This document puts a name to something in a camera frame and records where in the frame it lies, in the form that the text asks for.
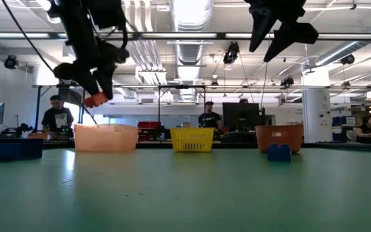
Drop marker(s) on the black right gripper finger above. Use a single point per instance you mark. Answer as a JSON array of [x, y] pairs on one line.
[[261, 25], [298, 33]]

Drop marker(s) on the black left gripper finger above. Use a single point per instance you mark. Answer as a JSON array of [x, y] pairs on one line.
[[105, 82], [89, 83]]

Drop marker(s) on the orange toy building block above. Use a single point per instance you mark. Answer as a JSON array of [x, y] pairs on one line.
[[95, 100]]

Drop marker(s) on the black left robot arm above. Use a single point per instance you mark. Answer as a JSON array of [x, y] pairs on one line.
[[82, 32]]

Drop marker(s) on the pale peach plastic bin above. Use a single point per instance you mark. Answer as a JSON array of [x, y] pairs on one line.
[[105, 138]]

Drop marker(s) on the red storage bins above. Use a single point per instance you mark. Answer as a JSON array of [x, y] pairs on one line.
[[148, 130]]

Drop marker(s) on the white column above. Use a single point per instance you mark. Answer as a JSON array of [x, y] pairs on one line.
[[316, 112]]

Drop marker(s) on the black computer monitor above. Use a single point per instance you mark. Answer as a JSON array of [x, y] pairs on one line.
[[241, 116]]

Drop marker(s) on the blue toy building block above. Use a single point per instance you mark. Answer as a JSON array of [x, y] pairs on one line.
[[279, 153], [15, 149]]

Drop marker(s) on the blue storage bin shelf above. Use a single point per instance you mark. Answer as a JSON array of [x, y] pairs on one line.
[[343, 124]]

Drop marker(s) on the yellow slotted plastic basket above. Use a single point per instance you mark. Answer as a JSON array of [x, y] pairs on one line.
[[192, 140]]

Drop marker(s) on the orange plastic bin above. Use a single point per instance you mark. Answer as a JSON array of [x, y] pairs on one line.
[[279, 137]]

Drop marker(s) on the black overhead camera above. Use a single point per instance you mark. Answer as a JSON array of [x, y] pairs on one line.
[[231, 53]]

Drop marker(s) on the silver ceiling duct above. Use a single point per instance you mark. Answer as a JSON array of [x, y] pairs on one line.
[[190, 38]]

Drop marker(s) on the black background frame stand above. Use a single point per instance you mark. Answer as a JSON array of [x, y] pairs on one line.
[[181, 87]]

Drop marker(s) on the black frame crossbeam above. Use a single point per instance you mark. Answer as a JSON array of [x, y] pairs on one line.
[[185, 35]]

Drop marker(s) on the black table frame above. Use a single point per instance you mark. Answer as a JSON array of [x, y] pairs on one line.
[[156, 145]]

